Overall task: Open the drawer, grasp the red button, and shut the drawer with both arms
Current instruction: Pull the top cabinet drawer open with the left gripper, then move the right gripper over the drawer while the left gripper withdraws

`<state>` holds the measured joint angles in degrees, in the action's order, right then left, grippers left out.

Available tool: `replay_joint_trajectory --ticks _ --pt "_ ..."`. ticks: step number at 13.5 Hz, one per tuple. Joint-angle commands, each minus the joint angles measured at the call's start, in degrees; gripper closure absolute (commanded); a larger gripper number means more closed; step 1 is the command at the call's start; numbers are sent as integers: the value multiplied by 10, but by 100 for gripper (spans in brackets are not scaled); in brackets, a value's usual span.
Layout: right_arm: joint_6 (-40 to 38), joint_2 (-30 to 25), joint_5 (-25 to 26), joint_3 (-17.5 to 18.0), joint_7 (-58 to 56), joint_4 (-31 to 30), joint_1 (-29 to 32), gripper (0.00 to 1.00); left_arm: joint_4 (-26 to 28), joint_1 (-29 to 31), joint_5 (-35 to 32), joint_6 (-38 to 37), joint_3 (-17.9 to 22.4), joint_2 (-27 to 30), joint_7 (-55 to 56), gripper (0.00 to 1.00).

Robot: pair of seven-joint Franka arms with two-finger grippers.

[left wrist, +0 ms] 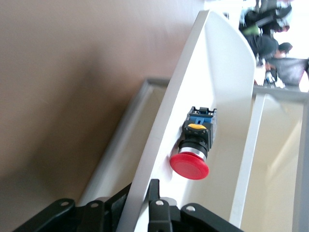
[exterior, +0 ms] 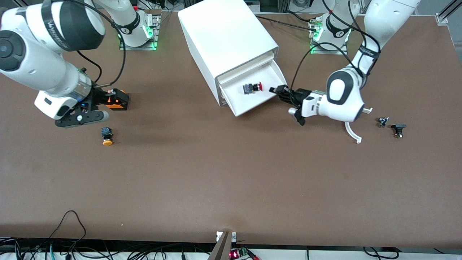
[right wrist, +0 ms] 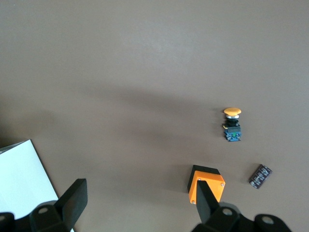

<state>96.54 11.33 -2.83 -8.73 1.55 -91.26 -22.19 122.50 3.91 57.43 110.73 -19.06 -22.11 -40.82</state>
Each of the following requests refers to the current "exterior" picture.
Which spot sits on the orange push button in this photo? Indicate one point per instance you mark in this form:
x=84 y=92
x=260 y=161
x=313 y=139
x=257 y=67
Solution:
x=107 y=139

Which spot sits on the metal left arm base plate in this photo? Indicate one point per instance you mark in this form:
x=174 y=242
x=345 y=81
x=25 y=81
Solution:
x=328 y=52

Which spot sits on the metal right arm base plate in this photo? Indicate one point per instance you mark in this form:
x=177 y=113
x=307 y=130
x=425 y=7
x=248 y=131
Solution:
x=137 y=48

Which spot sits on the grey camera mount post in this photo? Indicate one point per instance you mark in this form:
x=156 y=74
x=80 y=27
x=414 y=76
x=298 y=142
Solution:
x=222 y=249

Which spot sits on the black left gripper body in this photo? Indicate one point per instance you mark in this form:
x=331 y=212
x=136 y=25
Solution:
x=297 y=96

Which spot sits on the white drawer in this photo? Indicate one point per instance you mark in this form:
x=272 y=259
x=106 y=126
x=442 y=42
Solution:
x=252 y=104
x=245 y=68

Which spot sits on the white drawer cabinet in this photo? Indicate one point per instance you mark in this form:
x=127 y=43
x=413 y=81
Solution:
x=223 y=32

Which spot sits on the black switch component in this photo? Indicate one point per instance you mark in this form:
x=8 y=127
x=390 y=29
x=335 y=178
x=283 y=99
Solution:
x=398 y=128

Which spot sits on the small grey black switch part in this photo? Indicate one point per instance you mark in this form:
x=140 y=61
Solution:
x=382 y=122

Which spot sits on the orange box with hole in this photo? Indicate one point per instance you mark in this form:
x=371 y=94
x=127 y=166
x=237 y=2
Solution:
x=117 y=107

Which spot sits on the circuit board with red light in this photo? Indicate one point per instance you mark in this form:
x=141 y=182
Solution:
x=240 y=254

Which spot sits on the aluminium frame profile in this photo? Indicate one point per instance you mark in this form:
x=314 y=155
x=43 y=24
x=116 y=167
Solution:
x=445 y=12

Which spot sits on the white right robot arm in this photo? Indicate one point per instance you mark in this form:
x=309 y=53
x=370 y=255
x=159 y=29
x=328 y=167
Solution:
x=36 y=61

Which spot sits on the red push button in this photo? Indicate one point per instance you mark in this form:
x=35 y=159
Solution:
x=252 y=88

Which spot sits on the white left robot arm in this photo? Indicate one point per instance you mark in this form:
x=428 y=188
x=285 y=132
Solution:
x=343 y=97

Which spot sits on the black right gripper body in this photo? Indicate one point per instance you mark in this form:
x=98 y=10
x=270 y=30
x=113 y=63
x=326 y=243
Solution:
x=98 y=97

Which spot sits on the white curved plastic arc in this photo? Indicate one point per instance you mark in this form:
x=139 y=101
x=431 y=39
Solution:
x=352 y=133

